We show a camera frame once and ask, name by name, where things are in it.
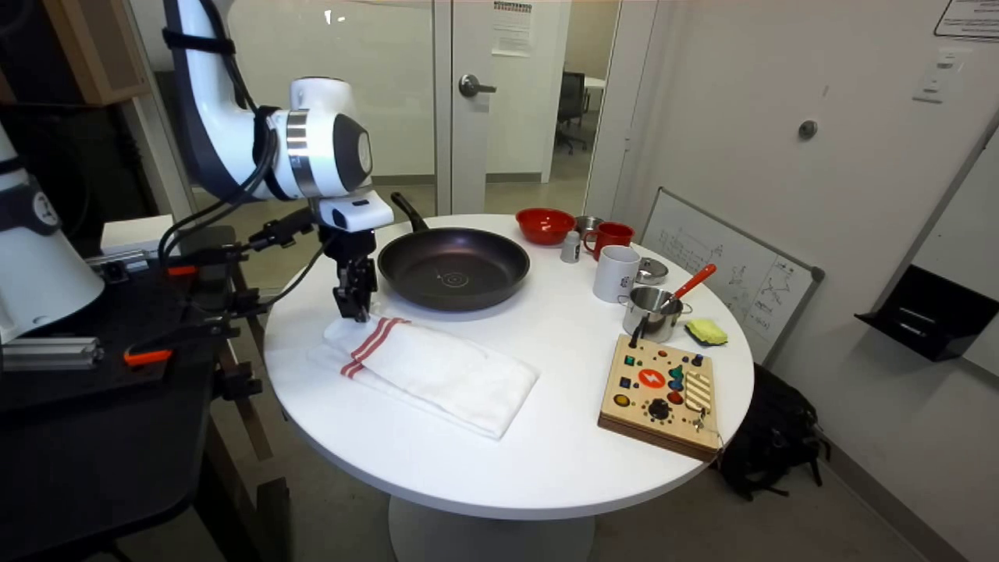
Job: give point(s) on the white door notice paper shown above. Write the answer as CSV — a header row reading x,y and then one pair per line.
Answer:
x,y
515,28

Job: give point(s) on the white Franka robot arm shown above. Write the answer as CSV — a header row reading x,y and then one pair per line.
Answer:
x,y
313,143

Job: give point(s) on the black wall tray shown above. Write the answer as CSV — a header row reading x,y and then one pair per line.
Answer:
x,y
925,314

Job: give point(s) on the yellow green sponge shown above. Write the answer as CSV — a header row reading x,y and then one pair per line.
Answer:
x,y
706,332

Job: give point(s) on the small grey shaker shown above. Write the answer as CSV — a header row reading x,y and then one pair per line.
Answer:
x,y
569,251

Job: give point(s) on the red mug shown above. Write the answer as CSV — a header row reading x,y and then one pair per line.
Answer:
x,y
614,238

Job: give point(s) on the aluminium rail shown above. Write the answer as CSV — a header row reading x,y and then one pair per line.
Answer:
x,y
53,355

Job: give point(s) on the leaning framed whiteboard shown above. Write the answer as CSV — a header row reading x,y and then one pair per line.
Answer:
x,y
730,268

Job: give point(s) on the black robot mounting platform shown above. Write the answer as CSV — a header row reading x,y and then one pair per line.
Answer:
x,y
95,456

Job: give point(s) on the black frying pan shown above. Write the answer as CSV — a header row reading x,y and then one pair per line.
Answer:
x,y
453,268

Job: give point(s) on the black clamp orange tip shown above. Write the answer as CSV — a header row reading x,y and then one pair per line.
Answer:
x,y
145,358
180,271

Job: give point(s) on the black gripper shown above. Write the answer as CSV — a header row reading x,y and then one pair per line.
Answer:
x,y
352,255

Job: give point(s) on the white wall switch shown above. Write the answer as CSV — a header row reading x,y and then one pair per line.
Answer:
x,y
935,80

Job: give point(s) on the round grey wall knob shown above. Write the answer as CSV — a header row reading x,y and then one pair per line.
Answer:
x,y
808,128

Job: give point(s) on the small steel cup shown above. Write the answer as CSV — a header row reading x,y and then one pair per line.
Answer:
x,y
653,268

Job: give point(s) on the white mug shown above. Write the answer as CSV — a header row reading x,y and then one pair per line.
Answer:
x,y
614,275

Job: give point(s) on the framed wall sign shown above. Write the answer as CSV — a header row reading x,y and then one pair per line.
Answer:
x,y
968,21

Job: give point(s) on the white box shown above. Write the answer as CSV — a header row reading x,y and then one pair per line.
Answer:
x,y
135,238

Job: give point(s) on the small steel saucepan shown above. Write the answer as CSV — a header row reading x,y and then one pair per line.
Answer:
x,y
653,310

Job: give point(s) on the white door with window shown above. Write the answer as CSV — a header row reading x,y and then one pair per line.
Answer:
x,y
543,104

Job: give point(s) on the black backpack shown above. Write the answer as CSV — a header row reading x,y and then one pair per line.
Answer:
x,y
770,439

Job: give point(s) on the white towel red stripes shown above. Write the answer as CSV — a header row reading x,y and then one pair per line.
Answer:
x,y
447,377

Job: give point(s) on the wooden cabinet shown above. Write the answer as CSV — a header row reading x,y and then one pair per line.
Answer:
x,y
97,47

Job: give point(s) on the red bowl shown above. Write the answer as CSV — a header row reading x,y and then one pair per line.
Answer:
x,y
546,225

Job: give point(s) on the wooden board colourful pieces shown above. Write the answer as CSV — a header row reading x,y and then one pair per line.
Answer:
x,y
660,399

